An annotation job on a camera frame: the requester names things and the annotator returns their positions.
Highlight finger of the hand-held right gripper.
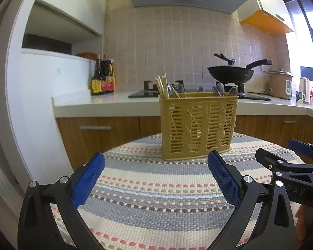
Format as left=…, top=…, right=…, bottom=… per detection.
left=255, top=148, right=313, bottom=207
left=288, top=139, right=313, bottom=164

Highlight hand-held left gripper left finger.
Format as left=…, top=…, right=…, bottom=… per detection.
left=17, top=151, right=105, bottom=250

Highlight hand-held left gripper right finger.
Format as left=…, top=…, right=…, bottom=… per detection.
left=208, top=149, right=296, bottom=250

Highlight yellow plastic utensil basket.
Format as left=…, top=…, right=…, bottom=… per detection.
left=158, top=92, right=239, bottom=161

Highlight person's right hand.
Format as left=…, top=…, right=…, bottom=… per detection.
left=295, top=204, right=313, bottom=240

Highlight wooden kitchen cabinets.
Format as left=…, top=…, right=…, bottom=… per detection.
left=56, top=115, right=313, bottom=172

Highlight striped woven table mat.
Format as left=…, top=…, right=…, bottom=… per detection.
left=49, top=132, right=306, bottom=250

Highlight beige rice cooker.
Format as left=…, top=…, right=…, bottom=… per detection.
left=267, top=68, right=294, bottom=100

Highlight white kitchen countertop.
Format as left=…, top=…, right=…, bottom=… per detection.
left=51, top=90, right=313, bottom=123

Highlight slim soy sauce bottle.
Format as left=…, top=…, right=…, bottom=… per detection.
left=91, top=55, right=104, bottom=96

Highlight black wok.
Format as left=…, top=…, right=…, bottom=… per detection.
left=207, top=59, right=273, bottom=84

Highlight black gas stove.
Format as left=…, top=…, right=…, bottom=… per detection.
left=128, top=80, right=272, bottom=102

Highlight wide dark sauce bottle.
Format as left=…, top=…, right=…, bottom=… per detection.
left=101, top=54, right=115, bottom=94

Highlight dark framed window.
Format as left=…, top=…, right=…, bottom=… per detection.
left=284, top=0, right=313, bottom=82

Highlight black spatula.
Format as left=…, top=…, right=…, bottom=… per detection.
left=214, top=53, right=236, bottom=66

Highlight orange wall cabinet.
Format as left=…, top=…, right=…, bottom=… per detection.
left=239, top=0, right=295, bottom=36

